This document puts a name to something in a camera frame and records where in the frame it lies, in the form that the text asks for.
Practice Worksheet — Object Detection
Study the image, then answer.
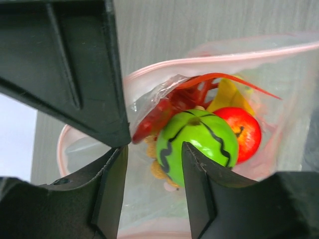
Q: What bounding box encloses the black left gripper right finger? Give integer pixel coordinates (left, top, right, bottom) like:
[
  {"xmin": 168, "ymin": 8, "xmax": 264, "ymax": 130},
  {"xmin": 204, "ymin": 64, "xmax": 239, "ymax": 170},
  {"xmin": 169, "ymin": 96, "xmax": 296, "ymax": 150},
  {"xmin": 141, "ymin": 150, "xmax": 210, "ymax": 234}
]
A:
[{"xmin": 182, "ymin": 143, "xmax": 319, "ymax": 239}]

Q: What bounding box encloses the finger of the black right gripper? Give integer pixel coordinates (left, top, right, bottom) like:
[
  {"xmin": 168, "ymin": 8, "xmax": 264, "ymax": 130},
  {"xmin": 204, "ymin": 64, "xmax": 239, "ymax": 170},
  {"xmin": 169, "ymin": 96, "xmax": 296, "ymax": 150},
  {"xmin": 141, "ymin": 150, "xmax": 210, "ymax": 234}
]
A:
[{"xmin": 0, "ymin": 0, "xmax": 131, "ymax": 147}]

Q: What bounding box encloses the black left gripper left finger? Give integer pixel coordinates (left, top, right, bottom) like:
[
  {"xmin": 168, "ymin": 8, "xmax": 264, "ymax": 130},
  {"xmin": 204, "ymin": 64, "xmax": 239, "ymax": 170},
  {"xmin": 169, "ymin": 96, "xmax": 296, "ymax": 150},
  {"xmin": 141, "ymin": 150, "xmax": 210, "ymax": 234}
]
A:
[{"xmin": 0, "ymin": 146, "xmax": 128, "ymax": 239}]

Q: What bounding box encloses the red tomato toy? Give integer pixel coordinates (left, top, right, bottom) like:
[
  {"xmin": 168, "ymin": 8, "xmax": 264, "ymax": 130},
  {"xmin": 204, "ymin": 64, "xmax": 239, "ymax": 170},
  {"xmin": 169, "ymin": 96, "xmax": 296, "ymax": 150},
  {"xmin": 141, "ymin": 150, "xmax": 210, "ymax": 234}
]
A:
[{"xmin": 213, "ymin": 107, "xmax": 262, "ymax": 164}]

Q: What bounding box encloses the green apple toy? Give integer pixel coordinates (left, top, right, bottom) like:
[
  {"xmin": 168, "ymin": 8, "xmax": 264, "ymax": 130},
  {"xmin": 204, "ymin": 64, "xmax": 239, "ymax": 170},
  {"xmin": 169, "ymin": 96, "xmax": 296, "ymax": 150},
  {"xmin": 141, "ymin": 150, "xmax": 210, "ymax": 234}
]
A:
[{"xmin": 156, "ymin": 109, "xmax": 239, "ymax": 187}]

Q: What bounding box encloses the clear pink zip top bag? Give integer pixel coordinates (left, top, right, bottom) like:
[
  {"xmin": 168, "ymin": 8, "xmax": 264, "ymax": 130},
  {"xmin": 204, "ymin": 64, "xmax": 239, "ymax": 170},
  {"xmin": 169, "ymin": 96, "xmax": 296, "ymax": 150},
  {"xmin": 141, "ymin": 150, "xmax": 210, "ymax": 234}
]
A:
[{"xmin": 56, "ymin": 32, "xmax": 319, "ymax": 239}]

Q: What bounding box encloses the yellow banana bunch toy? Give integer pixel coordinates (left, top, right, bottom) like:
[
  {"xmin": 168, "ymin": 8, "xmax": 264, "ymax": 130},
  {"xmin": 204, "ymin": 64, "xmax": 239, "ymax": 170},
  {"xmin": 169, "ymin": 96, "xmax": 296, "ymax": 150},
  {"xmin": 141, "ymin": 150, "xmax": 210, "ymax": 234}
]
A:
[{"xmin": 206, "ymin": 78, "xmax": 255, "ymax": 116}]

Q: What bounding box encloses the red chili pepper toy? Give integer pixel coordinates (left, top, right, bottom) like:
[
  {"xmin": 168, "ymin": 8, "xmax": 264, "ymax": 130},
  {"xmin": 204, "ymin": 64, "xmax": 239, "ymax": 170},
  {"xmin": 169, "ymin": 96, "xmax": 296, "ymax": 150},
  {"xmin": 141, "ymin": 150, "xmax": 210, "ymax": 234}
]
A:
[{"xmin": 132, "ymin": 73, "xmax": 279, "ymax": 144}]

